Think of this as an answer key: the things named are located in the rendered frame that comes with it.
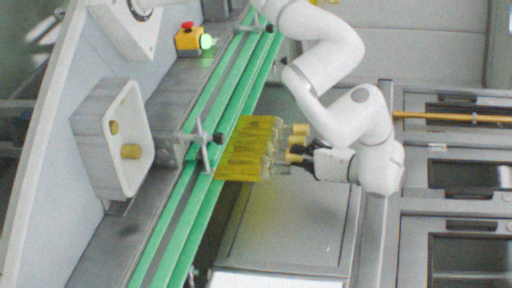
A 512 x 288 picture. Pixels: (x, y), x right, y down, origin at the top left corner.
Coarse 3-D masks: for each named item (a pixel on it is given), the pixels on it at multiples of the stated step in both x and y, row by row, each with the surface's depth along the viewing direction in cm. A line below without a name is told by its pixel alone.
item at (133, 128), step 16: (128, 96) 125; (112, 112) 113; (128, 112) 128; (144, 112) 128; (128, 128) 130; (144, 128) 130; (112, 144) 113; (128, 144) 133; (144, 144) 133; (128, 160) 132; (144, 160) 132; (128, 176) 128; (144, 176) 129; (128, 192) 121
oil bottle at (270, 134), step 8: (240, 128) 156; (248, 128) 156; (256, 128) 155; (264, 128) 155; (272, 128) 154; (232, 136) 153; (240, 136) 153; (248, 136) 152; (256, 136) 152; (264, 136) 152; (272, 136) 151; (280, 136) 153
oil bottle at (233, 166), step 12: (228, 156) 147; (240, 156) 146; (252, 156) 145; (264, 156) 145; (228, 168) 144; (240, 168) 144; (252, 168) 143; (264, 168) 142; (252, 180) 145; (264, 180) 145
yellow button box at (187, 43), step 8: (184, 32) 165; (192, 32) 165; (200, 32) 166; (176, 40) 164; (184, 40) 164; (192, 40) 163; (184, 48) 166; (192, 48) 165; (200, 48) 166; (184, 56) 167; (192, 56) 167
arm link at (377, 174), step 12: (360, 144) 118; (384, 144) 116; (360, 156) 120; (372, 156) 118; (384, 156) 118; (360, 168) 122; (372, 168) 119; (384, 168) 119; (396, 168) 127; (360, 180) 124; (372, 180) 121; (384, 180) 121; (396, 180) 128; (372, 192) 126; (384, 192) 125
